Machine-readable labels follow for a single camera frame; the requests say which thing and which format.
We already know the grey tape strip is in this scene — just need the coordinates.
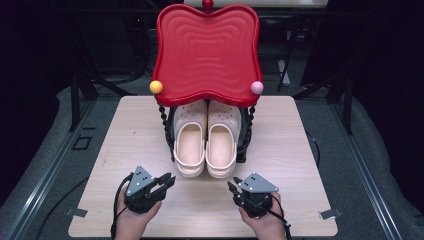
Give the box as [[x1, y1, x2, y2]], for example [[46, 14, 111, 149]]
[[64, 207, 89, 219], [318, 208, 344, 220]]

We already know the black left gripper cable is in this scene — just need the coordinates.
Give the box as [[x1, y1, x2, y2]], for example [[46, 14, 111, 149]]
[[34, 173, 134, 240]]

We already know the aluminium floor rail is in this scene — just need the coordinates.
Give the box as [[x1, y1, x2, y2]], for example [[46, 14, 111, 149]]
[[0, 99, 98, 240], [329, 99, 405, 240]]

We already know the person's left hand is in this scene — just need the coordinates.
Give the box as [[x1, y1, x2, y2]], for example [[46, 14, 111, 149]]
[[114, 188, 163, 240]]

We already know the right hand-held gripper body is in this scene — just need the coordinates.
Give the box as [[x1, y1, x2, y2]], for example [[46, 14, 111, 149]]
[[234, 172, 280, 219]]

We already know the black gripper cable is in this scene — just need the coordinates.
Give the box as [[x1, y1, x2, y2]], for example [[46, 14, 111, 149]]
[[34, 173, 134, 240], [266, 194, 293, 240]]

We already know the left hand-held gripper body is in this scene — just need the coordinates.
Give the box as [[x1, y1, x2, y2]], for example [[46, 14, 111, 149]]
[[124, 165, 165, 214]]

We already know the red and black shoe rack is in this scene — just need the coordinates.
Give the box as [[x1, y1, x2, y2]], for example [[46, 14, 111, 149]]
[[149, 0, 265, 164]]

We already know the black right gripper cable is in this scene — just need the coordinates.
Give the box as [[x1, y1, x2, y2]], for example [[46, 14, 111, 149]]
[[266, 194, 293, 240]]

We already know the person's right hand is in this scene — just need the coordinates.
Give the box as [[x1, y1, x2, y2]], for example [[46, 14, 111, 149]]
[[238, 193, 288, 240]]

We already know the cream clog shoe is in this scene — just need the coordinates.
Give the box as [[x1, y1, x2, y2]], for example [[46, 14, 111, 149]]
[[172, 99, 208, 178], [204, 100, 242, 179]]

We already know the black floor cable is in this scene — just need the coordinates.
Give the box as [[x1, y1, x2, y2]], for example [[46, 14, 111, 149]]
[[305, 130, 322, 168]]

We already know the black metal stand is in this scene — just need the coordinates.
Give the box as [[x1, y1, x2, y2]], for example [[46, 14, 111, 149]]
[[293, 66, 354, 135], [68, 63, 138, 132]]

